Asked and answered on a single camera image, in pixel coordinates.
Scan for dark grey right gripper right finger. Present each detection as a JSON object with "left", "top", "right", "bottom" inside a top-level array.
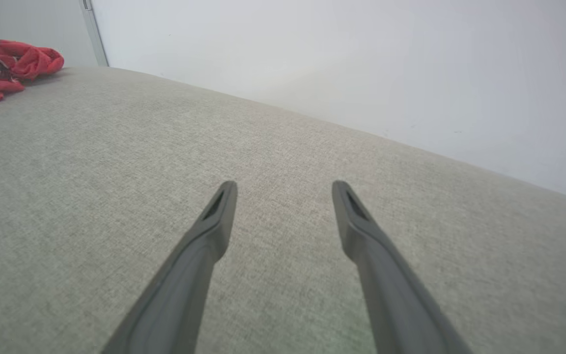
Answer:
[{"left": 332, "top": 180, "right": 473, "bottom": 354}]

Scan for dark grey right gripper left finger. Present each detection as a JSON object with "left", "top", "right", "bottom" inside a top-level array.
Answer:
[{"left": 101, "top": 180, "right": 238, "bottom": 354}]

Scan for red basketball jersey number 23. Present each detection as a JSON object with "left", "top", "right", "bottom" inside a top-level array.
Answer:
[{"left": 0, "top": 39, "right": 65, "bottom": 110}]

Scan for grey fabric sofa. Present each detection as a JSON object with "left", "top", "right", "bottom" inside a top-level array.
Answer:
[{"left": 0, "top": 66, "right": 566, "bottom": 354}]

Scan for grey metal frame strip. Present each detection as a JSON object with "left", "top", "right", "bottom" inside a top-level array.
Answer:
[{"left": 79, "top": 0, "right": 110, "bottom": 67}]

